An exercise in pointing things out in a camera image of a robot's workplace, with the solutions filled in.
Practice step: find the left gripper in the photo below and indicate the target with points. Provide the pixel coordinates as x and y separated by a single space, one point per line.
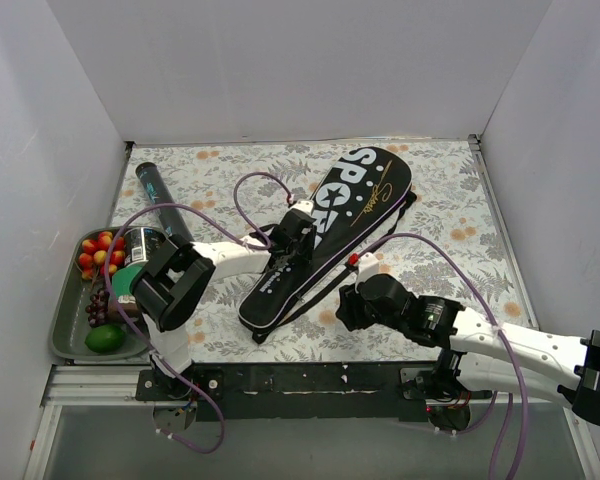
284 254

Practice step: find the red yellow fake fruit bunch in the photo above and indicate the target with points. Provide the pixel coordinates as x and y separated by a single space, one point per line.
92 253

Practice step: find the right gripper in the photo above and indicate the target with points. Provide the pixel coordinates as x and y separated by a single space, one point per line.
353 310

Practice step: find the green fake fruit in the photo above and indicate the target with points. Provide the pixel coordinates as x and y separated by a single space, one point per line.
105 339

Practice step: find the dark fake grapes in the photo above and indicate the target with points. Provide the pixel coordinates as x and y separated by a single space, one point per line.
97 308

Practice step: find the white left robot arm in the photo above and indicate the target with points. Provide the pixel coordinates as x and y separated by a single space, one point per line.
169 287

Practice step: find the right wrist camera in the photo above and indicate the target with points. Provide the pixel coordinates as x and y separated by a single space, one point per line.
364 264

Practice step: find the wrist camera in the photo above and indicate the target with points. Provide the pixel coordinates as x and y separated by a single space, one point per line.
364 264
304 206

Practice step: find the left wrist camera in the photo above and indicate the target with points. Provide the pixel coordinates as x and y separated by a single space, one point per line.
304 206

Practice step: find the dark green tray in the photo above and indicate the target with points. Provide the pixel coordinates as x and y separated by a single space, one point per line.
70 325

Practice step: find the floral tablecloth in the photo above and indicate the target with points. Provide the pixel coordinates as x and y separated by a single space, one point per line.
449 244

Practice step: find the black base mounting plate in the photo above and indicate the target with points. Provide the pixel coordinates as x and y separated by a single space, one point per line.
297 390

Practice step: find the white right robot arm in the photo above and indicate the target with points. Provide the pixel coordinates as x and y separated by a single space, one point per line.
476 356

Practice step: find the black racket cover bag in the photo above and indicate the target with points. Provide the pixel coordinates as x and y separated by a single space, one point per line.
367 191

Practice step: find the black printed can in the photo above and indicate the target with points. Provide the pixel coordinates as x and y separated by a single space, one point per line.
140 243

